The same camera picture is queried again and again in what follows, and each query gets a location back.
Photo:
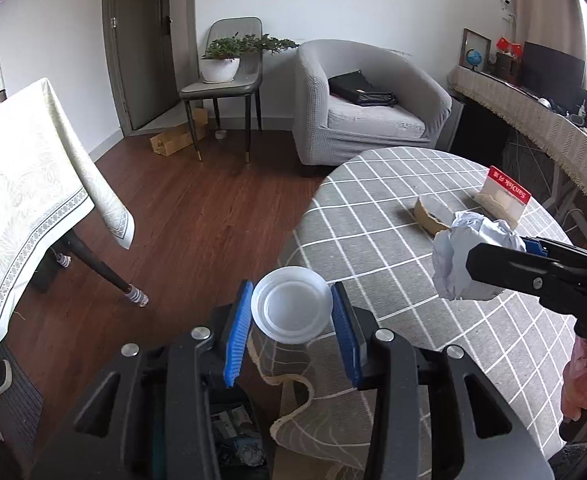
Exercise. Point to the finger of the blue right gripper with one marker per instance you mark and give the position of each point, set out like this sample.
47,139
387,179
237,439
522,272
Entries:
533,246

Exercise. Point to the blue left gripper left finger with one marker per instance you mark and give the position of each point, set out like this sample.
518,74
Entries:
236,332

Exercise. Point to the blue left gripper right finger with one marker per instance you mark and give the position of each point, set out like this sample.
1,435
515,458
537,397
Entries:
349,334

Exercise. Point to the large white plastic lid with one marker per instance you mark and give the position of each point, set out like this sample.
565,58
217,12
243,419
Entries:
292,305

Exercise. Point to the white paper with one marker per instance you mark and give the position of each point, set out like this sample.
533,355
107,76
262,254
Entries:
451,249

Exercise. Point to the dark teal trash bin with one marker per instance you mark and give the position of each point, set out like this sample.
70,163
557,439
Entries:
236,440

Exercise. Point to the right hand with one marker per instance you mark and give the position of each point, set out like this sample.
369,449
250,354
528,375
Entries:
574,391

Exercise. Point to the red white sandisk package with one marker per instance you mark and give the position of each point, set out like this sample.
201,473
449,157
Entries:
502,197

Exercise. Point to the grey checked round tablecloth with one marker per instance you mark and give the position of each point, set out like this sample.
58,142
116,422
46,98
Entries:
360,230

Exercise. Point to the beige sideboard cloth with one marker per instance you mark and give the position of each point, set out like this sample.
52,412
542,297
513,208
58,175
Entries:
557,136

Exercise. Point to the black monitor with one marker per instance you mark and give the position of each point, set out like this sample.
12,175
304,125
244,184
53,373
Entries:
551,74

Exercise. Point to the grey armchair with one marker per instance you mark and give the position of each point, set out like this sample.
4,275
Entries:
328,130

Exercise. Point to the black dining table leg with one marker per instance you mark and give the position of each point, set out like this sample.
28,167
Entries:
72,242

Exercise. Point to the cardboard box on floor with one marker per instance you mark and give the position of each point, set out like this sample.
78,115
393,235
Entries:
172,130

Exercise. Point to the black bag on armchair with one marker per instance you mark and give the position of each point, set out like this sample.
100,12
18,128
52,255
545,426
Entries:
356,89

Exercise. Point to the grey dining chair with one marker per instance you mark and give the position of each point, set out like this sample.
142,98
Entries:
235,78

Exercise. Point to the white patterned dining tablecloth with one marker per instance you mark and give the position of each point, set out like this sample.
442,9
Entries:
48,183

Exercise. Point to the white potted plant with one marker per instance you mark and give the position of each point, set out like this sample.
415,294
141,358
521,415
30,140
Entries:
222,56

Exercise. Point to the grey door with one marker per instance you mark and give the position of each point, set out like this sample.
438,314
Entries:
137,38

